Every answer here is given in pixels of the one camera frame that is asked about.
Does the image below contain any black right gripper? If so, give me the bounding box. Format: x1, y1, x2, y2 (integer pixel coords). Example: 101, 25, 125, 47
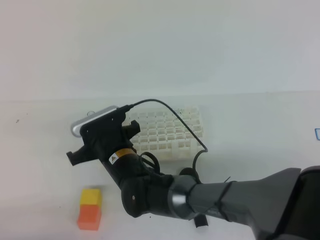
66, 109, 141, 166

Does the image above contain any clear glass test tube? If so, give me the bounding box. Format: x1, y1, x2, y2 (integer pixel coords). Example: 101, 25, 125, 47
86, 110, 95, 116

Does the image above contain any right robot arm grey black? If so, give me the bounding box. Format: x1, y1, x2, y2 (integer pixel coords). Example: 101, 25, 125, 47
67, 109, 320, 240

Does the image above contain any white test tube rack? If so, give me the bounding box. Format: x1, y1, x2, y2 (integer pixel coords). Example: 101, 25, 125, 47
122, 106, 204, 162

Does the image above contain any yellow foam cube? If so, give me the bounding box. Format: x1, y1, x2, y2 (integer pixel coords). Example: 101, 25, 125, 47
80, 188, 102, 207

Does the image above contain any orange foam cube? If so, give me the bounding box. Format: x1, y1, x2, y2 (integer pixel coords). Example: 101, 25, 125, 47
77, 204, 102, 231

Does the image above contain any black rubber dropper bulb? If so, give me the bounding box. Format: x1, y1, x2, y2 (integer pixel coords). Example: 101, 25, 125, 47
179, 167, 209, 228

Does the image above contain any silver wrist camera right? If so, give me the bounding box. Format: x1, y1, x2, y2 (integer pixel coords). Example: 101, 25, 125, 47
70, 105, 118, 138

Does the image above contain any black camera cable right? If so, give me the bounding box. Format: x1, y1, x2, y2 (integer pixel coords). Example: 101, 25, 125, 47
119, 98, 209, 176

